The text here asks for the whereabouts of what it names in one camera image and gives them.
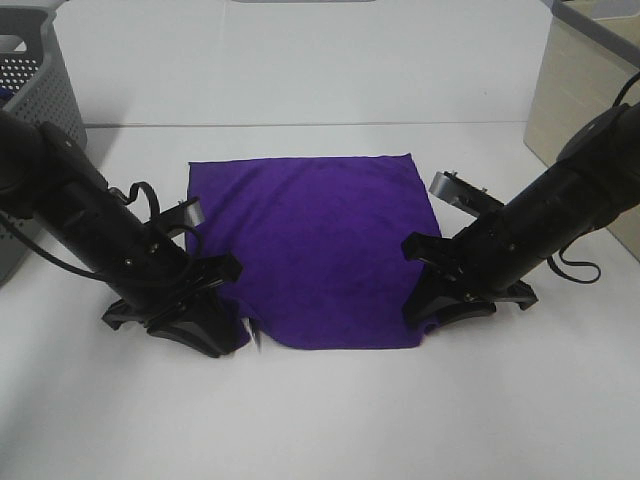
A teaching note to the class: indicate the white towel care label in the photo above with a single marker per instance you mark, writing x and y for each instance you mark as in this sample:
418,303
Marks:
255,333

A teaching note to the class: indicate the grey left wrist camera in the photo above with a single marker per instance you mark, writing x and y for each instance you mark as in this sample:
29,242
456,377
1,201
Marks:
180,218

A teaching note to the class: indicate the purple cloth in basket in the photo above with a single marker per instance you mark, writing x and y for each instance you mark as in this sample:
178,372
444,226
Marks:
5,96

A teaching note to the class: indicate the purple microfiber towel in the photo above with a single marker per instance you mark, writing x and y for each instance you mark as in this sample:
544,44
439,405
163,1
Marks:
319,241

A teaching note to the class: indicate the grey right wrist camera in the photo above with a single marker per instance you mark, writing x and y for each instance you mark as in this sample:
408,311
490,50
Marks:
450,188

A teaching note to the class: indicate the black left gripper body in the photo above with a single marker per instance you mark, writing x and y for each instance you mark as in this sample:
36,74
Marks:
167,271

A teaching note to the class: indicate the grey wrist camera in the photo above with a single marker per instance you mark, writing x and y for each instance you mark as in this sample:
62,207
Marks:
450,188
180,218

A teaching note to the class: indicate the grey perforated plastic basket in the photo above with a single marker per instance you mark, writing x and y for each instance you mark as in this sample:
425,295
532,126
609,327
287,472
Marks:
40,90

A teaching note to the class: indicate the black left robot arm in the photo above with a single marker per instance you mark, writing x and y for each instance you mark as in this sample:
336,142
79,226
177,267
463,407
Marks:
56,202

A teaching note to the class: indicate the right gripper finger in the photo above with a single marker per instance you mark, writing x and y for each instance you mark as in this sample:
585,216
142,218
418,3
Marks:
454,310
426,297

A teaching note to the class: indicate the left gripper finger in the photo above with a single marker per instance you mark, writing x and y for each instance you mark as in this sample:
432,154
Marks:
203,323
122,312

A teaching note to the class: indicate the beige storage bin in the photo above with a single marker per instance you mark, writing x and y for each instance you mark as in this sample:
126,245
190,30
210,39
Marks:
592,50

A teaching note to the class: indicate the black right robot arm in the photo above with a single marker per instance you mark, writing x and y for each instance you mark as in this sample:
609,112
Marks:
594,179

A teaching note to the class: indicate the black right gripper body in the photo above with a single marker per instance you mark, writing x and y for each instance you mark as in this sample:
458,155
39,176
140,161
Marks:
487,258

